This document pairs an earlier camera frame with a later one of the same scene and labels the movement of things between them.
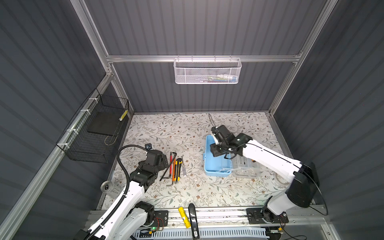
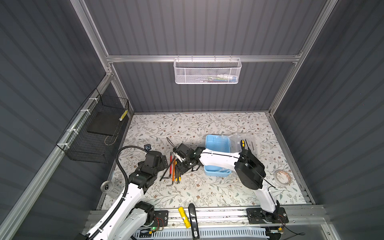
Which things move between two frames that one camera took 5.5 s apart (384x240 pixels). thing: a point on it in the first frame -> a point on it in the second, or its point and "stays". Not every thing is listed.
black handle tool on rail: [193, 221] stays
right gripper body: [218, 148] -> [183, 166]
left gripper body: [162, 166] stays
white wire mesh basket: [207, 70] stays
